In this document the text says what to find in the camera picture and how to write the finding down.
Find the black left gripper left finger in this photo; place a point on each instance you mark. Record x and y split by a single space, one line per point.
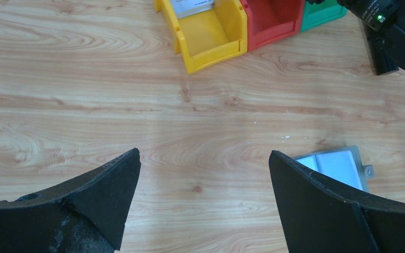
87 213

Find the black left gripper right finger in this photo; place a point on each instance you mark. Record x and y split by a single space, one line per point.
321 214

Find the grey card holder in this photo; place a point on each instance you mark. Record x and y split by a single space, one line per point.
342 164

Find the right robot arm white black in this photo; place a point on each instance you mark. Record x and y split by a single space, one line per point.
384 26

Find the silver card in yellow bin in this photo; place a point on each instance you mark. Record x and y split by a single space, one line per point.
184 8

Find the red plastic bin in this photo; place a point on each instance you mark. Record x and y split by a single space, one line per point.
269 21

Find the green plastic bin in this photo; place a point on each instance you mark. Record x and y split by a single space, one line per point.
317 14

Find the yellow plastic bin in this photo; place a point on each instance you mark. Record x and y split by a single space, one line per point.
208 37

